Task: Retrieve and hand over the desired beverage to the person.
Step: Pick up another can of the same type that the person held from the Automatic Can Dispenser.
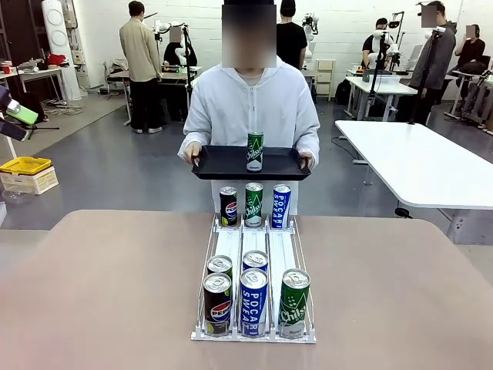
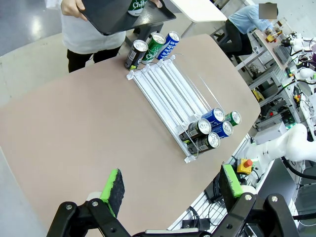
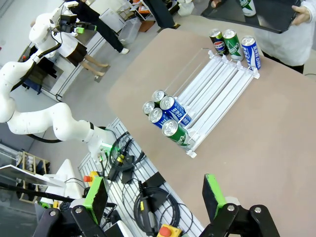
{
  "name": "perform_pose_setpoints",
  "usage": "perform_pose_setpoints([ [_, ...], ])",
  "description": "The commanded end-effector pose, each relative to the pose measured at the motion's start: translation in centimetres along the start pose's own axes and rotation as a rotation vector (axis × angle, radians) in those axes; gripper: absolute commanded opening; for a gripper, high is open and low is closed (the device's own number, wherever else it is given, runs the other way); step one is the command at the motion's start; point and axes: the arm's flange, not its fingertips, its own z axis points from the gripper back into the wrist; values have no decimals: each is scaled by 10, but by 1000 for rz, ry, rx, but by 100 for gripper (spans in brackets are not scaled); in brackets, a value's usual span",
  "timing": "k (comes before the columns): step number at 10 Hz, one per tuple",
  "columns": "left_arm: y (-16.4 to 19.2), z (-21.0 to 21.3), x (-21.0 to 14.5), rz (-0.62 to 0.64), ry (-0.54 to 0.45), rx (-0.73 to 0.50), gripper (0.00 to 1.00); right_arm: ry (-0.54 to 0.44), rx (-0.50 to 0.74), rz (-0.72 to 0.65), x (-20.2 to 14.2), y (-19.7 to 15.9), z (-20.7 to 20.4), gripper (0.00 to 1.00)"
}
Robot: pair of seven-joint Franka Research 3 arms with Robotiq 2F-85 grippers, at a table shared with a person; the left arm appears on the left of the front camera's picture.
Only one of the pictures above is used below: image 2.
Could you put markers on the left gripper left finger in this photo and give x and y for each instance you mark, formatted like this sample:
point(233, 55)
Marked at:
point(116, 192)

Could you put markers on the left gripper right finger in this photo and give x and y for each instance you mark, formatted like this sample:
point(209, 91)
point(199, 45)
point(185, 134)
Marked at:
point(228, 185)

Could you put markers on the black plastic tray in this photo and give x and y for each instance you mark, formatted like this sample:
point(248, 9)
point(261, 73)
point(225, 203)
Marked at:
point(113, 17)

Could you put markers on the green Chilsung cider can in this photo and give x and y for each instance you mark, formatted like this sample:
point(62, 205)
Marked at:
point(137, 6)
point(154, 47)
point(234, 118)

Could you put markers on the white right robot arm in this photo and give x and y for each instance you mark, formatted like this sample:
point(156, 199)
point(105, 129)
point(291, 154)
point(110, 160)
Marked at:
point(293, 140)

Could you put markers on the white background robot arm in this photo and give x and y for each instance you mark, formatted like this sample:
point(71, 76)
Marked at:
point(298, 42)

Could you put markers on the person in white hoodie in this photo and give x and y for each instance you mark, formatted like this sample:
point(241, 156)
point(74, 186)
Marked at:
point(89, 34)

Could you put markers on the person in blue shirt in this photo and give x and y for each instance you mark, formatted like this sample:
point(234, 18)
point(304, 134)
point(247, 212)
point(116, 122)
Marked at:
point(247, 19)

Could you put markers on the person's right hand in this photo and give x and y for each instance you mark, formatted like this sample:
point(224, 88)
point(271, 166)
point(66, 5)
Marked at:
point(71, 8)

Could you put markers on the person's left hand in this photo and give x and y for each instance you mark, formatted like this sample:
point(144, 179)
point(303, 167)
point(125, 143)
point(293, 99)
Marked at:
point(156, 2)

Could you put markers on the yellow emergency stop button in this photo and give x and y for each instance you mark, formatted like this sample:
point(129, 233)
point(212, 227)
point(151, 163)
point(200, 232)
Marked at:
point(243, 168)

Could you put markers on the black Pepsi can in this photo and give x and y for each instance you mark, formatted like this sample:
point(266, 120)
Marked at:
point(198, 128)
point(134, 55)
point(207, 143)

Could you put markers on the black power adapter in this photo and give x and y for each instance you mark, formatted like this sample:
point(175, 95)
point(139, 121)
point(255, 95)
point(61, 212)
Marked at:
point(197, 223)

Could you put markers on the blue Pocari Sweat can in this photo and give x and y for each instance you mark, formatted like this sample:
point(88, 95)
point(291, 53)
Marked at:
point(213, 115)
point(168, 45)
point(223, 129)

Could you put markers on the white can dispenser rack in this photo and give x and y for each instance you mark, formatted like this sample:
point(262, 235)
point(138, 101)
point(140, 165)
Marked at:
point(168, 93)

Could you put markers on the long wooden workbench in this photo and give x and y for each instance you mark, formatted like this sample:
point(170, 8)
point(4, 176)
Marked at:
point(269, 49)

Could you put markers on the black stool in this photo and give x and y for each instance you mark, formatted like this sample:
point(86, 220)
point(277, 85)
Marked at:
point(148, 28)

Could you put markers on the large white table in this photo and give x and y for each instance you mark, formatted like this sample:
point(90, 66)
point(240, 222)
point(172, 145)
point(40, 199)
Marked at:
point(197, 10)

